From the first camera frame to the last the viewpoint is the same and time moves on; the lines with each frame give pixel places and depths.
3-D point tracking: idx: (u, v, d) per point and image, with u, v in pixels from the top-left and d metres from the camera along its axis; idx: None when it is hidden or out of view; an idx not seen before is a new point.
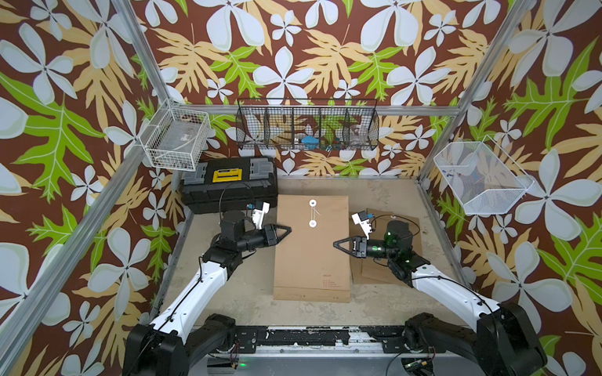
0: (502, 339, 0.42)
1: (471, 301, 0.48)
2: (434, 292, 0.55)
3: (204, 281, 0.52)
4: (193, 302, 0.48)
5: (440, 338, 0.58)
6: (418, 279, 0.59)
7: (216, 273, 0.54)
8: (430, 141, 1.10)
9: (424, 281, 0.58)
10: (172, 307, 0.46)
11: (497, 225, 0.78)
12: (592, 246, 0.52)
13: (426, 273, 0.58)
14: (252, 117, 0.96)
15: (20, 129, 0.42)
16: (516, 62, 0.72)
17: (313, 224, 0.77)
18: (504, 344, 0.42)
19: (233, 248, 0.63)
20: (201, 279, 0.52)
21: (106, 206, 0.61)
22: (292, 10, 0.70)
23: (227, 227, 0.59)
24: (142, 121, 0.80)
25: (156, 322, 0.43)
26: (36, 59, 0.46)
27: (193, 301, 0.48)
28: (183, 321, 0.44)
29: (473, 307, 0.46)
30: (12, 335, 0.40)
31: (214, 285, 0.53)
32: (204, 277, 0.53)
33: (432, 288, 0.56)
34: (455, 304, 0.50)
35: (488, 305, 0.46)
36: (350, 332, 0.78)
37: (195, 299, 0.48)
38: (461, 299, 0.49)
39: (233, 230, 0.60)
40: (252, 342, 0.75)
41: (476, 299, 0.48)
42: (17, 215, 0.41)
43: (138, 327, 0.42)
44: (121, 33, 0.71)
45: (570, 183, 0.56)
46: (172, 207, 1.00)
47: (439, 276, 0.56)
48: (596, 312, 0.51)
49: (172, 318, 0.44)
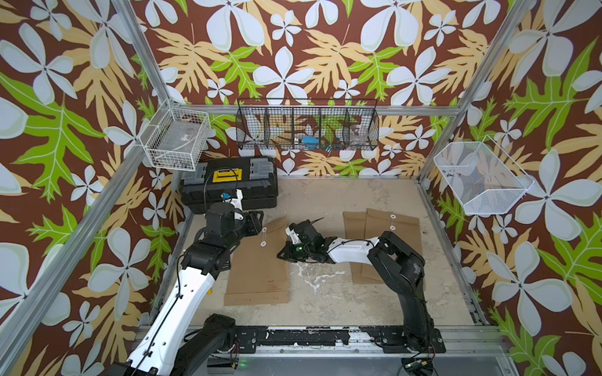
0: (386, 259, 0.54)
1: (363, 246, 0.60)
2: (343, 257, 0.68)
3: (182, 296, 0.45)
4: (173, 329, 0.42)
5: (410, 316, 0.63)
6: (331, 251, 0.70)
7: (196, 285, 0.47)
8: (430, 141, 1.10)
9: (335, 250, 0.69)
10: (150, 335, 0.42)
11: (497, 225, 0.78)
12: (592, 246, 0.52)
13: (333, 244, 0.71)
14: (252, 117, 0.96)
15: (20, 129, 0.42)
16: (516, 62, 0.72)
17: (262, 244, 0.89)
18: (389, 264, 0.53)
19: (221, 244, 0.55)
20: (178, 294, 0.46)
21: (106, 207, 0.61)
22: (292, 10, 0.70)
23: (213, 220, 0.52)
24: (142, 121, 0.80)
25: (133, 357, 0.39)
26: (36, 60, 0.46)
27: (172, 325, 0.42)
28: (163, 355, 0.40)
29: (365, 248, 0.58)
30: (12, 334, 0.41)
31: (195, 299, 0.46)
32: (181, 291, 0.46)
33: (341, 253, 0.68)
34: (356, 254, 0.63)
35: (372, 241, 0.59)
36: (350, 332, 0.78)
37: (175, 323, 0.43)
38: (358, 248, 0.61)
39: (221, 223, 0.53)
40: (252, 342, 0.75)
41: (365, 242, 0.61)
42: (16, 215, 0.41)
43: (115, 366, 0.38)
44: (121, 33, 0.71)
45: (569, 183, 0.57)
46: (172, 207, 1.00)
47: (340, 241, 0.69)
48: (596, 314, 0.51)
49: (149, 352, 0.40)
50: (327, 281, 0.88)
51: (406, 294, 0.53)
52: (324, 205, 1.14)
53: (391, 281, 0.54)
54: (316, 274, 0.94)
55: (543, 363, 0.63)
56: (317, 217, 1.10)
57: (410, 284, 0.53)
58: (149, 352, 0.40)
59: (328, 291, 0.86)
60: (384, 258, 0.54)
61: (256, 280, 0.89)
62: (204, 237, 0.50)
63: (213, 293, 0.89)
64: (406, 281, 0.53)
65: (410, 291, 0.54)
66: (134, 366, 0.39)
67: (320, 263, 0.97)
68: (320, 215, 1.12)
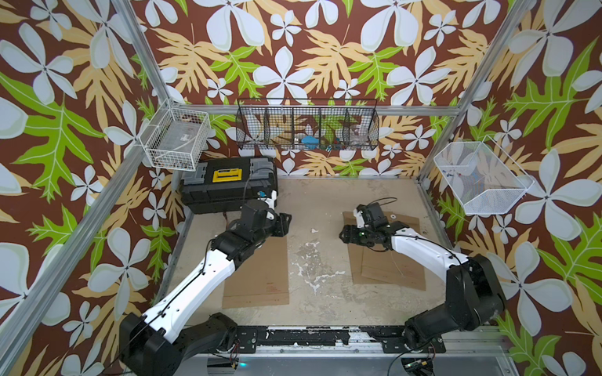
0: (467, 283, 0.45)
1: (443, 256, 0.51)
2: (410, 251, 0.59)
3: (204, 273, 0.48)
4: (189, 299, 0.45)
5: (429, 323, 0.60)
6: (397, 238, 0.62)
7: (219, 266, 0.50)
8: (430, 141, 1.10)
9: (402, 241, 0.61)
10: (168, 300, 0.44)
11: (497, 225, 0.78)
12: (592, 246, 0.52)
13: (405, 234, 0.62)
14: (252, 117, 0.96)
15: (20, 128, 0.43)
16: (516, 62, 0.72)
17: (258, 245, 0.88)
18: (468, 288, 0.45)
19: (248, 237, 0.58)
20: (202, 271, 0.49)
21: (106, 206, 0.61)
22: (292, 10, 0.70)
23: (248, 215, 0.55)
24: (142, 121, 0.80)
25: (148, 314, 0.42)
26: (36, 60, 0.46)
27: (190, 296, 0.45)
28: (174, 319, 0.42)
29: (444, 260, 0.50)
30: (12, 334, 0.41)
31: (213, 280, 0.49)
32: (206, 269, 0.49)
33: (407, 246, 0.60)
34: (427, 258, 0.54)
35: (458, 258, 0.49)
36: (350, 332, 0.78)
37: (193, 294, 0.45)
38: (434, 254, 0.52)
39: (253, 218, 0.56)
40: (252, 342, 0.75)
41: (447, 254, 0.51)
42: (16, 215, 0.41)
43: (130, 317, 0.41)
44: (121, 33, 0.71)
45: (569, 183, 0.57)
46: (172, 207, 1.00)
47: (416, 236, 0.60)
48: (596, 313, 0.51)
49: (163, 314, 0.42)
50: (327, 281, 0.88)
51: (461, 325, 0.47)
52: (325, 205, 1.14)
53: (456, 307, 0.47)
54: (317, 274, 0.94)
55: (543, 363, 0.63)
56: (317, 217, 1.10)
57: (478, 320, 0.45)
58: (164, 314, 0.42)
59: (328, 291, 0.86)
60: (466, 282, 0.45)
61: (255, 280, 0.88)
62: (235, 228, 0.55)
63: (213, 293, 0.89)
64: (475, 318, 0.45)
65: (471, 327, 0.45)
66: (147, 321, 0.41)
67: (320, 262, 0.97)
68: (320, 215, 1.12)
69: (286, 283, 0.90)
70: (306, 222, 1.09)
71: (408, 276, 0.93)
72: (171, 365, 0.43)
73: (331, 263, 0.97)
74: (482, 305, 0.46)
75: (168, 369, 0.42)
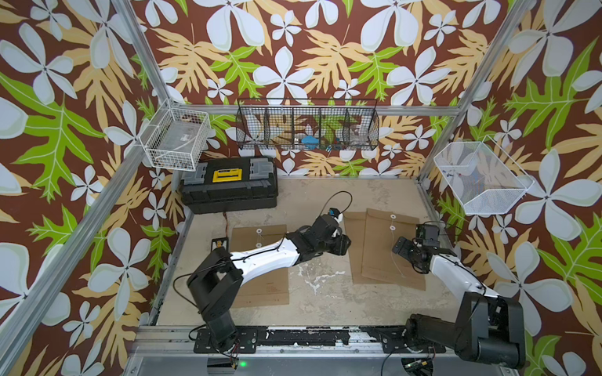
0: (480, 314, 0.43)
1: (471, 284, 0.49)
2: (444, 273, 0.58)
3: (277, 251, 0.56)
4: (263, 261, 0.52)
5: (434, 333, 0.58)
6: (435, 258, 0.62)
7: (287, 253, 0.57)
8: (430, 141, 1.10)
9: (440, 262, 0.60)
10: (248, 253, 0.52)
11: (497, 225, 0.78)
12: (592, 246, 0.52)
13: (447, 258, 0.60)
14: (252, 117, 0.96)
15: (20, 129, 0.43)
16: (516, 62, 0.72)
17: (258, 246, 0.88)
18: (480, 320, 0.43)
19: (314, 243, 0.66)
20: (277, 248, 0.57)
21: (106, 207, 0.61)
22: (292, 10, 0.70)
23: (320, 225, 0.64)
24: (142, 121, 0.80)
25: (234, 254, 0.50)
26: (36, 59, 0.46)
27: (264, 259, 0.52)
28: (249, 269, 0.49)
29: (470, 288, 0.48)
30: (12, 334, 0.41)
31: (278, 262, 0.56)
32: (280, 248, 0.57)
33: (442, 267, 0.59)
34: (457, 283, 0.52)
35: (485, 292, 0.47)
36: (350, 332, 0.78)
37: (267, 258, 0.53)
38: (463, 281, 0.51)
39: (324, 230, 0.65)
40: (252, 342, 0.75)
41: (477, 284, 0.50)
42: (17, 215, 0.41)
43: (218, 250, 0.49)
44: (121, 33, 0.71)
45: (569, 183, 0.57)
46: (172, 207, 1.00)
47: (456, 262, 0.59)
48: (596, 313, 0.51)
49: (244, 262, 0.49)
50: (327, 281, 0.88)
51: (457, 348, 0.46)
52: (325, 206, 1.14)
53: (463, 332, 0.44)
54: (316, 274, 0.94)
55: (543, 363, 0.63)
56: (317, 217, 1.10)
57: (479, 352, 0.42)
58: (244, 261, 0.49)
59: (328, 291, 0.86)
60: (480, 312, 0.43)
61: (255, 280, 0.88)
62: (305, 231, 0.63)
63: None
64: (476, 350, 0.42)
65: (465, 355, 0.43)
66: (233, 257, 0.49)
67: (320, 263, 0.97)
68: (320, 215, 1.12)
69: (286, 283, 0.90)
70: (305, 222, 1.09)
71: (408, 276, 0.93)
72: (224, 305, 0.48)
73: (331, 263, 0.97)
74: (489, 343, 0.43)
75: (221, 308, 0.48)
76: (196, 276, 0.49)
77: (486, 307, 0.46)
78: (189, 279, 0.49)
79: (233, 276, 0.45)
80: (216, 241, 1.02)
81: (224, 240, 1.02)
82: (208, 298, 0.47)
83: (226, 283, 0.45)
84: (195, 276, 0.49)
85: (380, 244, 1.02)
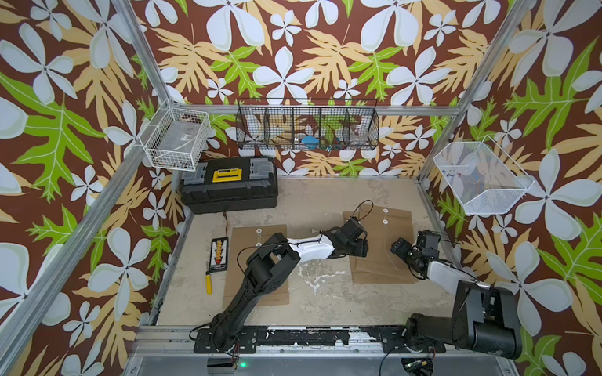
0: (473, 300, 0.46)
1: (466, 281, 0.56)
2: (440, 277, 0.60)
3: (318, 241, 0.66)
4: (310, 247, 0.62)
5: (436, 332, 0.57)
6: (432, 263, 0.65)
7: (326, 244, 0.68)
8: (430, 141, 1.10)
9: (437, 267, 0.63)
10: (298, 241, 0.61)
11: (497, 225, 0.78)
12: (592, 246, 0.52)
13: (442, 263, 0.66)
14: (252, 117, 0.96)
15: (20, 129, 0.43)
16: (516, 62, 0.72)
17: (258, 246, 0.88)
18: (473, 305, 0.45)
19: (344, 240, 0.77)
20: (318, 240, 0.67)
21: (106, 206, 0.61)
22: (292, 10, 0.70)
23: (350, 226, 0.76)
24: (142, 121, 0.80)
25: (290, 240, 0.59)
26: (36, 59, 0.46)
27: (312, 245, 0.63)
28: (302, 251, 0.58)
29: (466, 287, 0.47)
30: (12, 334, 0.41)
31: (320, 251, 0.66)
32: (321, 240, 0.67)
33: (439, 272, 0.61)
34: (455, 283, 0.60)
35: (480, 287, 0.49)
36: (350, 332, 0.78)
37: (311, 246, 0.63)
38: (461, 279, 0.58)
39: (353, 231, 0.75)
40: (252, 342, 0.75)
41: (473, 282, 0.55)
42: (17, 215, 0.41)
43: (277, 234, 0.58)
44: (121, 33, 0.71)
45: (570, 183, 0.56)
46: (172, 207, 1.00)
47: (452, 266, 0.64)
48: (596, 313, 0.51)
49: (298, 246, 0.59)
50: (327, 280, 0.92)
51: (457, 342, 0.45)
52: (324, 206, 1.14)
53: (458, 323, 0.46)
54: (316, 274, 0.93)
55: (543, 363, 0.63)
56: (317, 217, 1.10)
57: (476, 340, 0.43)
58: (297, 245, 0.59)
59: (328, 291, 0.86)
60: (473, 297, 0.46)
61: None
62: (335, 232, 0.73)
63: (213, 293, 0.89)
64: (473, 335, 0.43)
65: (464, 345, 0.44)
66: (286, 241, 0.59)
67: (320, 262, 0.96)
68: (320, 215, 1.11)
69: (285, 283, 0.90)
70: (305, 222, 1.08)
71: (408, 276, 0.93)
72: (278, 282, 0.57)
73: (331, 263, 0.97)
74: (486, 330, 0.43)
75: (277, 283, 0.57)
76: (258, 255, 0.58)
77: (479, 293, 0.49)
78: (251, 256, 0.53)
79: (291, 256, 0.55)
80: (216, 241, 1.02)
81: (224, 240, 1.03)
82: (270, 272, 0.56)
83: (286, 263, 0.55)
84: (257, 254, 0.58)
85: (380, 244, 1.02)
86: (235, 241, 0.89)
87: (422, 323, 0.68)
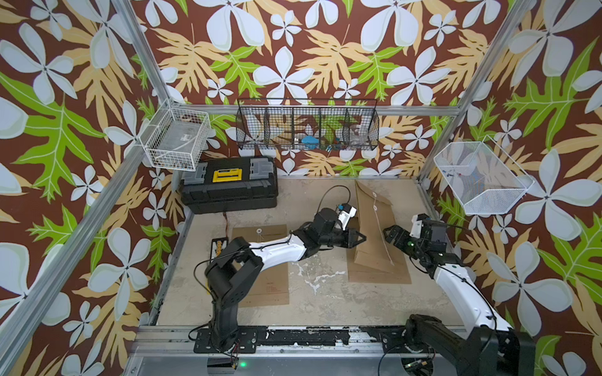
0: (490, 352, 0.41)
1: (480, 312, 0.46)
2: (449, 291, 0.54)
3: (288, 244, 0.60)
4: (277, 251, 0.56)
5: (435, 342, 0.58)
6: (440, 270, 0.58)
7: (295, 248, 0.61)
8: (430, 141, 1.10)
9: (445, 276, 0.56)
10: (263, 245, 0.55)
11: (497, 225, 0.78)
12: (592, 246, 0.52)
13: (453, 271, 0.56)
14: (252, 117, 0.96)
15: (20, 129, 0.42)
16: (516, 62, 0.72)
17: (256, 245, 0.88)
18: (489, 358, 0.41)
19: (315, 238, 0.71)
20: (288, 241, 0.61)
21: (106, 206, 0.61)
22: (292, 10, 0.70)
23: (319, 221, 0.67)
24: (142, 121, 0.80)
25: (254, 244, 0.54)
26: (36, 59, 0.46)
27: (278, 249, 0.57)
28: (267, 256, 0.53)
29: (480, 316, 0.45)
30: (12, 334, 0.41)
31: (288, 254, 0.61)
32: (290, 242, 0.62)
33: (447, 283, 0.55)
34: (463, 305, 0.49)
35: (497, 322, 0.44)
36: (350, 332, 0.78)
37: (279, 251, 0.57)
38: (471, 302, 0.48)
39: (324, 225, 0.68)
40: (252, 342, 0.75)
41: (487, 312, 0.46)
42: (17, 215, 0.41)
43: (237, 240, 0.52)
44: (121, 33, 0.71)
45: (570, 183, 0.56)
46: (172, 207, 1.00)
47: (464, 279, 0.54)
48: (596, 313, 0.51)
49: (261, 250, 0.53)
50: (327, 280, 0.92)
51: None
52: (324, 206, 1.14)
53: (466, 365, 0.43)
54: (316, 274, 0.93)
55: (543, 363, 0.63)
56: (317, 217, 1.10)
57: None
58: (261, 249, 0.53)
59: (328, 291, 0.86)
60: (491, 350, 0.41)
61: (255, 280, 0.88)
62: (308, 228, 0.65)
63: None
64: None
65: None
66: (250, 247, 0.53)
67: (320, 263, 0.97)
68: None
69: (286, 283, 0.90)
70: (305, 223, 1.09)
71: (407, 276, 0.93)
72: (241, 292, 0.50)
73: (331, 263, 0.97)
74: None
75: (240, 294, 0.50)
76: (217, 264, 0.52)
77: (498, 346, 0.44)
78: (208, 266, 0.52)
79: (253, 262, 0.49)
80: (216, 241, 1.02)
81: (224, 240, 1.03)
82: (230, 283, 0.49)
83: (246, 270, 0.49)
84: (215, 264, 0.52)
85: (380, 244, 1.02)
86: None
87: (420, 327, 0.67)
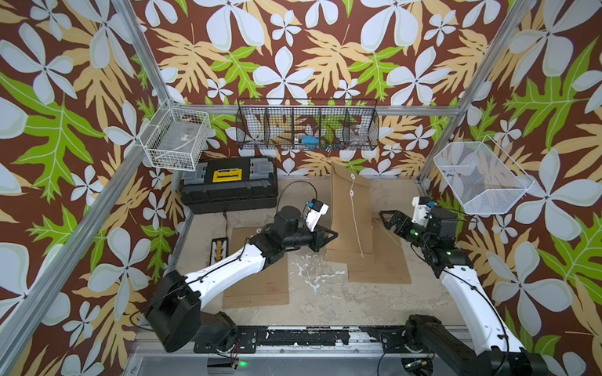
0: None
1: (491, 330, 0.43)
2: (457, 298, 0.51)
3: (240, 261, 0.53)
4: (223, 273, 0.49)
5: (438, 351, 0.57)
6: (447, 274, 0.54)
7: (246, 265, 0.53)
8: (430, 141, 1.10)
9: (453, 281, 0.52)
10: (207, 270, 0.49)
11: (497, 225, 0.78)
12: (592, 246, 0.52)
13: (461, 276, 0.52)
14: (252, 117, 0.96)
15: (20, 129, 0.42)
16: (516, 62, 0.72)
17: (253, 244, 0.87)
18: None
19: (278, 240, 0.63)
20: (239, 258, 0.54)
21: (106, 206, 0.61)
22: (292, 10, 0.70)
23: (280, 223, 0.59)
24: (142, 121, 0.80)
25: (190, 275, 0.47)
26: (36, 59, 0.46)
27: (227, 272, 0.50)
28: (210, 287, 0.46)
29: (491, 334, 0.42)
30: (12, 334, 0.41)
31: (244, 269, 0.53)
32: (242, 257, 0.54)
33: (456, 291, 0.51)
34: (472, 319, 0.46)
35: (508, 341, 0.42)
36: (350, 332, 0.78)
37: (229, 272, 0.50)
38: (480, 319, 0.45)
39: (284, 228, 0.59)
40: (252, 342, 0.75)
41: (498, 330, 0.43)
42: (16, 215, 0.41)
43: (171, 275, 0.45)
44: (121, 33, 0.71)
45: (569, 183, 0.57)
46: (172, 207, 1.00)
47: (473, 287, 0.50)
48: (596, 313, 0.51)
49: (201, 280, 0.46)
50: (328, 280, 0.88)
51: None
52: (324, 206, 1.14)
53: None
54: (317, 274, 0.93)
55: None
56: None
57: None
58: (201, 280, 0.46)
59: (328, 291, 0.86)
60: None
61: (255, 280, 0.88)
62: (270, 230, 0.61)
63: None
64: None
65: None
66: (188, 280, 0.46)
67: (320, 263, 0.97)
68: None
69: (286, 283, 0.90)
70: None
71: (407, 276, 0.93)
72: (186, 332, 0.44)
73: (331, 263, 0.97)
74: None
75: (183, 336, 0.44)
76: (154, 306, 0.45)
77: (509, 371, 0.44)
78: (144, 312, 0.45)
79: (190, 300, 0.42)
80: (216, 241, 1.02)
81: (224, 240, 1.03)
82: (168, 327, 0.43)
83: (182, 309, 0.42)
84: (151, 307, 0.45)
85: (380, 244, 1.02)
86: (234, 241, 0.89)
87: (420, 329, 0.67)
